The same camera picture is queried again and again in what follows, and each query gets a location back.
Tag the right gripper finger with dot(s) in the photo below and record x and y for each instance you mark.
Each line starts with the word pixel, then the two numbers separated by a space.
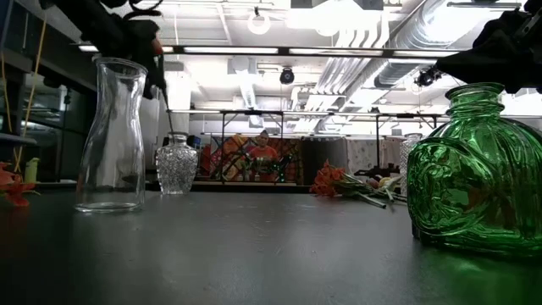
pixel 499 70

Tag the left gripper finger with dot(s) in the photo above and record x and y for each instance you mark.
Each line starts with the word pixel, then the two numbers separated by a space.
pixel 161 72
pixel 149 82

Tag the green glass vase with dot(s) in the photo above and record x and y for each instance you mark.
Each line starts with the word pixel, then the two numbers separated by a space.
pixel 474 182

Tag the slim cut-crystal vase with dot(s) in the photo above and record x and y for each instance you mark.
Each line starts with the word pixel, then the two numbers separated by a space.
pixel 410 146

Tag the orange blossom spray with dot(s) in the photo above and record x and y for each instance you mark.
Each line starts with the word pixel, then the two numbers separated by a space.
pixel 17 190
pixel 328 180

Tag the black background robot arm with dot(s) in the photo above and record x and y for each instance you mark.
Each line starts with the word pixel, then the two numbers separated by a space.
pixel 377 172

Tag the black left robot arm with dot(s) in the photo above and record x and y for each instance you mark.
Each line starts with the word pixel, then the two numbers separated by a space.
pixel 84 21

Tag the round cut-crystal vase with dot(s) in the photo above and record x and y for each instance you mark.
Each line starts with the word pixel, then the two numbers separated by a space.
pixel 176 167

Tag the smooth clear glass carafe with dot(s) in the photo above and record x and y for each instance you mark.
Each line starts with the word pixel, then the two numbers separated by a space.
pixel 111 140

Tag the black ceiling spotlight cluster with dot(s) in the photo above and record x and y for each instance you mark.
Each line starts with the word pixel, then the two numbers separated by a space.
pixel 427 77

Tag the dark shelving unit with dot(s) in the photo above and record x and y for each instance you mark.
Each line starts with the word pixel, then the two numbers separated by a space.
pixel 63 127

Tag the colourful patterned tapestry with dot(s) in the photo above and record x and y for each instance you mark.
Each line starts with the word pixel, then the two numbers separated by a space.
pixel 228 161

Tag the person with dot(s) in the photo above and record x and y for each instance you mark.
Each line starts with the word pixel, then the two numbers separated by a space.
pixel 263 154

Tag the yellow-green bottle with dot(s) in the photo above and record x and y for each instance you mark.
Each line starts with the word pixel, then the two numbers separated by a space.
pixel 31 171

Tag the white patterned curtain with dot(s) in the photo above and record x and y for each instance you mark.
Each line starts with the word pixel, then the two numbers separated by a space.
pixel 364 154

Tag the dark grey partition panel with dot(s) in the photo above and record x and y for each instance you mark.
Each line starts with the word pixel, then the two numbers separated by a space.
pixel 324 161

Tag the black overhead light rail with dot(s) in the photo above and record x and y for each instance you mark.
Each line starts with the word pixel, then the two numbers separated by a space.
pixel 283 51

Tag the black dome ceiling camera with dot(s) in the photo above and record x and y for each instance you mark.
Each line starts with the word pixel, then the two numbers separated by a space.
pixel 287 76

